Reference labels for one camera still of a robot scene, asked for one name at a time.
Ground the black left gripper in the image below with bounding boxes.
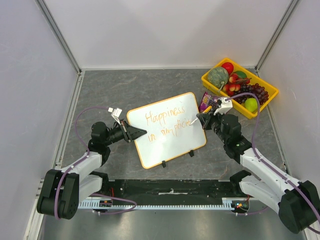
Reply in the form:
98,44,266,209
103,119,146,146

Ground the red apple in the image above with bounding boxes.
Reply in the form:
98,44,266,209
221,62,234,75

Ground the white marker pen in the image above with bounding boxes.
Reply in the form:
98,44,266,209
189,105,212,126

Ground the dark purple grape bunch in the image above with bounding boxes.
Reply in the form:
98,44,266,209
234,83,269,105

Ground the black whiteboard stand foot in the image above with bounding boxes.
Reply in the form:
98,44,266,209
161,160,167,168

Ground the light blue cable duct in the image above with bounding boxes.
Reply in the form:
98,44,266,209
78,197,235,211

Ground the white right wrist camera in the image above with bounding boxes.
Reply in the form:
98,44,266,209
213,97,233,116

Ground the green netted melon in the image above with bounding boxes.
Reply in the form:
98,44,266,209
207,66,229,89

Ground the yellow framed whiteboard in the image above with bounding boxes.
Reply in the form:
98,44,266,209
126,92,207,169

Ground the red yellow peach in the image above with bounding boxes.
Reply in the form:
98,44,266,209
228,73,242,84

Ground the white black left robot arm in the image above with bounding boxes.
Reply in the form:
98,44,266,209
36,120,147,220

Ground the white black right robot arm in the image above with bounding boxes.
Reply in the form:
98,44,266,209
196,112,320,234

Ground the aluminium frame rail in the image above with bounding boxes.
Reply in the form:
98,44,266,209
35,0,82,75

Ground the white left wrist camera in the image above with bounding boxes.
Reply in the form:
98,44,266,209
108,107,123,124

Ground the green orange mango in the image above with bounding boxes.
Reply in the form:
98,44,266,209
235,70,247,79

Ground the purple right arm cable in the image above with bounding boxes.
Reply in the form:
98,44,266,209
224,92,320,232

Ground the purple grape snack bag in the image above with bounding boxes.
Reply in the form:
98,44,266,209
198,91,221,113

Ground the yellow plastic fruit tray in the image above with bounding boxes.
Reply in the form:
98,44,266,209
201,58,279,119

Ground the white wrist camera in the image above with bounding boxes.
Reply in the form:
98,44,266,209
213,97,233,116
108,107,123,124

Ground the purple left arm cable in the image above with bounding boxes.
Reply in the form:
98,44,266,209
54,106,138,221

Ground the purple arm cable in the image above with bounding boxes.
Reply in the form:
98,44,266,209
224,92,320,232
54,106,138,221

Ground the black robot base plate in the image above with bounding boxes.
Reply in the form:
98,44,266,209
92,179,254,205

